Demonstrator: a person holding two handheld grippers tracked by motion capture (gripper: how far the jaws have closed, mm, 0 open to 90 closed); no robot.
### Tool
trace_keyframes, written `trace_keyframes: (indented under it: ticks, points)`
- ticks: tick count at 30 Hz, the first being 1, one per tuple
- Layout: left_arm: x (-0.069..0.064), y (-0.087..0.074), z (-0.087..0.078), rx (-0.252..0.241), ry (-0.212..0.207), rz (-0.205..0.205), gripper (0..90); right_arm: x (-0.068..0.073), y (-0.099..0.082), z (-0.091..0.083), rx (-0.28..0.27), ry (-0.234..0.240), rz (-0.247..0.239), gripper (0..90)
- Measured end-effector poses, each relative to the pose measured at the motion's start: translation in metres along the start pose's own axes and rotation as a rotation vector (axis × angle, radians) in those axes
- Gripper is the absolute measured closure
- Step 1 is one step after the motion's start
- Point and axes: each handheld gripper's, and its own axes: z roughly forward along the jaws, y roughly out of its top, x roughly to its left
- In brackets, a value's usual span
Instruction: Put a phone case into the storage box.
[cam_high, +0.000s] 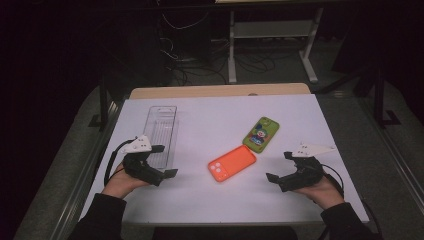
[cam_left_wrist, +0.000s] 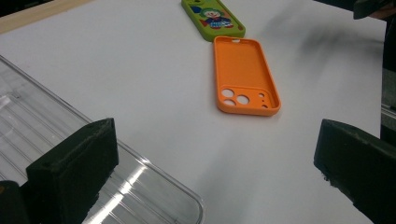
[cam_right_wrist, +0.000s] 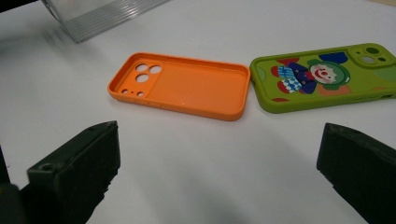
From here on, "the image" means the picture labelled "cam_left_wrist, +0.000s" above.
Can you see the orange phone case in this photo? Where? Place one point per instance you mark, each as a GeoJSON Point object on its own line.
{"type": "Point", "coordinates": [241, 71]}

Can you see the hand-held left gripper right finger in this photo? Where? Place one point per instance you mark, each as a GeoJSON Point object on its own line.
{"type": "Point", "coordinates": [358, 161]}

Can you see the clear plastic tray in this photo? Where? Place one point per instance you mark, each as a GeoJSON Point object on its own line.
{"type": "Point", "coordinates": [28, 118]}

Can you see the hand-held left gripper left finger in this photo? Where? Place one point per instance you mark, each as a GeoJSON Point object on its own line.
{"type": "Point", "coordinates": [71, 174]}

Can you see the green clown phone case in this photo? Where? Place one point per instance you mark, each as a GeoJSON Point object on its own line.
{"type": "Point", "coordinates": [214, 21]}

